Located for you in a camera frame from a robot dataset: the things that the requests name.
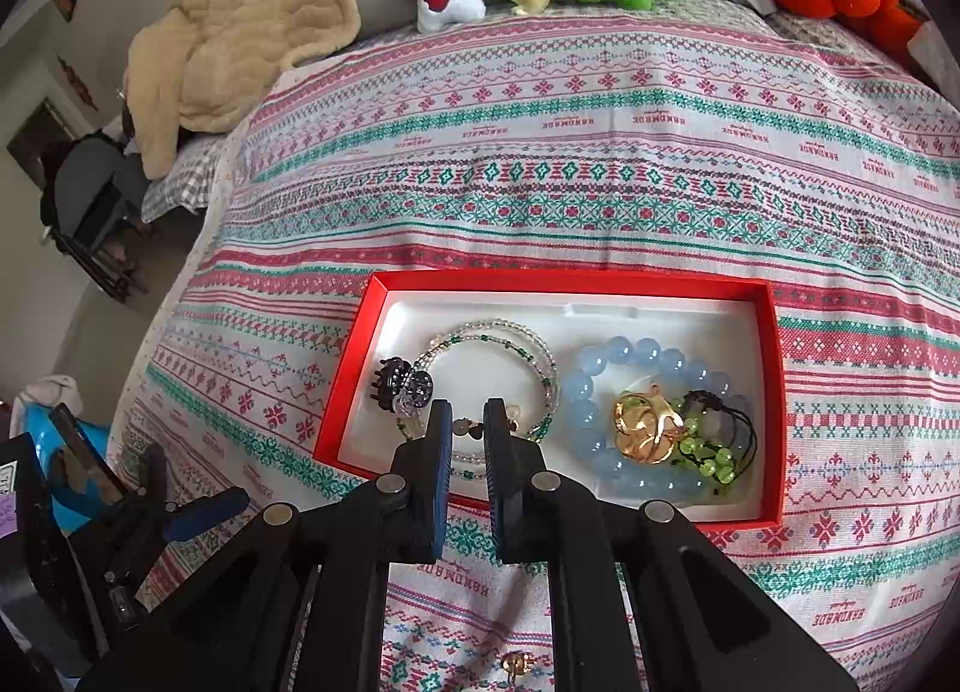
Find beige quilted blanket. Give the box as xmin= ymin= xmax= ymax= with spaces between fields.
xmin=124 ymin=0 xmax=361 ymax=180

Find red jewelry box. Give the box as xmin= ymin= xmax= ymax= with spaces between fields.
xmin=314 ymin=270 xmax=786 ymax=531

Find small gold stud earring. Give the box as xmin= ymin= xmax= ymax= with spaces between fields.
xmin=501 ymin=650 xmax=537 ymax=687

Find gold hoop earrings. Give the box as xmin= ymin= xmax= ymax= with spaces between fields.
xmin=612 ymin=383 xmax=686 ymax=465

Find black hair claw clip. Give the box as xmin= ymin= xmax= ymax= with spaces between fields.
xmin=371 ymin=357 xmax=434 ymax=417

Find blue bead bracelet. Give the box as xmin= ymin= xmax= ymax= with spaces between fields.
xmin=561 ymin=335 xmax=755 ymax=503

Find thin beaded necklace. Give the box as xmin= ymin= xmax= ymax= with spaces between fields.
xmin=397 ymin=330 xmax=562 ymax=483

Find green bead bracelet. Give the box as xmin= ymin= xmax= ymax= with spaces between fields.
xmin=670 ymin=390 xmax=760 ymax=491

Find black chair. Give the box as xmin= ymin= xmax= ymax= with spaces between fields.
xmin=39 ymin=130 xmax=149 ymax=302

